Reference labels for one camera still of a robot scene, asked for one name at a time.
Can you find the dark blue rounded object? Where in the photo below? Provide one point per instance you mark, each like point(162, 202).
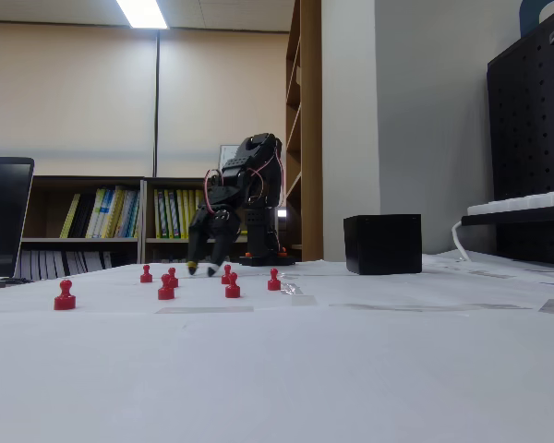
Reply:
point(530, 16)

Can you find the white paper table covering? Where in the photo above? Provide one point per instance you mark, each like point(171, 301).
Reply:
point(277, 369)

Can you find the framed white certificate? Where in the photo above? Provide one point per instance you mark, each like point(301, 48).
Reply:
point(226, 154)

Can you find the white power strip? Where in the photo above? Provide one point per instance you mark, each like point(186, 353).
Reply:
point(526, 202)

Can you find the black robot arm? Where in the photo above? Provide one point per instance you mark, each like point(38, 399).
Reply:
point(263, 184)

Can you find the slanted yellow book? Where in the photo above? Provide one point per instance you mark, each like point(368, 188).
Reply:
point(70, 216)

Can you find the black pegboard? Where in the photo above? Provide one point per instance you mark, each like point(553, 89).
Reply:
point(526, 138)

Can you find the tall wooden bookshelf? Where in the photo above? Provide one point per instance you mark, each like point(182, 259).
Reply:
point(310, 92)

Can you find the black square bin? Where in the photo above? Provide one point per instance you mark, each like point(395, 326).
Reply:
point(383, 244)

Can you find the black laptop screen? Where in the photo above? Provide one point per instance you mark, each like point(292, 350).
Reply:
point(0, 217)

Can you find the ceiling light panel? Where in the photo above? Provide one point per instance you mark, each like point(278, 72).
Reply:
point(142, 14)

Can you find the low wooden bookshelf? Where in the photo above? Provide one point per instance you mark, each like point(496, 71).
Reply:
point(87, 181)
point(175, 183)

